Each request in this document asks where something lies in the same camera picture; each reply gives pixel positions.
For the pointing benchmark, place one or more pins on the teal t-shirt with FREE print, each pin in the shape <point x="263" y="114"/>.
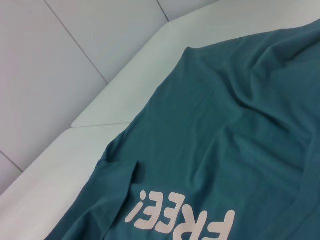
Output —
<point x="225" y="125"/>

